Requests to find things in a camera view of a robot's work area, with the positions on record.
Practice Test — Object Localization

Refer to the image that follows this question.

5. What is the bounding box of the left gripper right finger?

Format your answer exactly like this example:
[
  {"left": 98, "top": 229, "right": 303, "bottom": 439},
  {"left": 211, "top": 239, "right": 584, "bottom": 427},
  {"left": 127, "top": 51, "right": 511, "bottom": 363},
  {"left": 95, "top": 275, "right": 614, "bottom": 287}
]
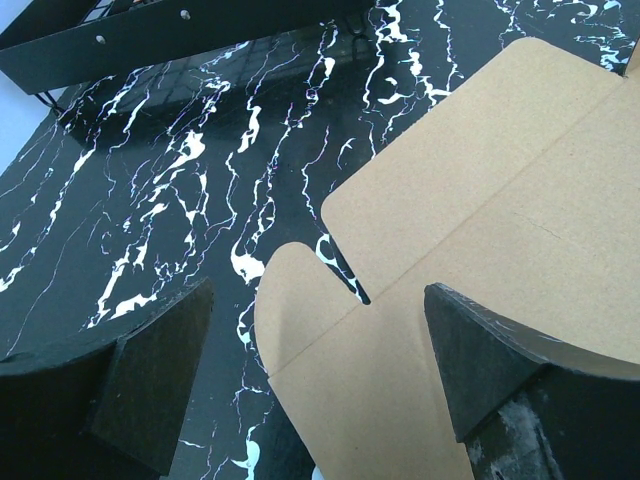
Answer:
[{"left": 424, "top": 283, "right": 639, "bottom": 479}]

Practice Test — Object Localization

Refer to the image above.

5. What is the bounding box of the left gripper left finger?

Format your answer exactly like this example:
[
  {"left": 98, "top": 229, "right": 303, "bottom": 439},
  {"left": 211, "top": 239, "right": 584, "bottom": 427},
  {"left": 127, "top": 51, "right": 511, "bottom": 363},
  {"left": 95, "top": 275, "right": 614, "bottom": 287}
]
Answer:
[{"left": 1, "top": 278, "right": 214, "bottom": 479}]

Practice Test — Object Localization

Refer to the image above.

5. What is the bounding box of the brown cardboard box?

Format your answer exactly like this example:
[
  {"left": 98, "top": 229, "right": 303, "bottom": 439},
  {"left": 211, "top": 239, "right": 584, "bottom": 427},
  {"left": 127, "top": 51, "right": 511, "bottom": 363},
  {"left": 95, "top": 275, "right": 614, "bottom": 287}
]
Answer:
[{"left": 255, "top": 38, "right": 639, "bottom": 479}]

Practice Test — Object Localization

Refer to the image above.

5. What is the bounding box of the black marble pattern mat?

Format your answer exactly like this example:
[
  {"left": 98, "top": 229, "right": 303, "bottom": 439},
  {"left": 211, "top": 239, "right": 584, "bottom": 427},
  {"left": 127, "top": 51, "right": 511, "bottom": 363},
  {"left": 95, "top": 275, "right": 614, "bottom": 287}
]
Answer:
[{"left": 1, "top": 1, "right": 639, "bottom": 479}]

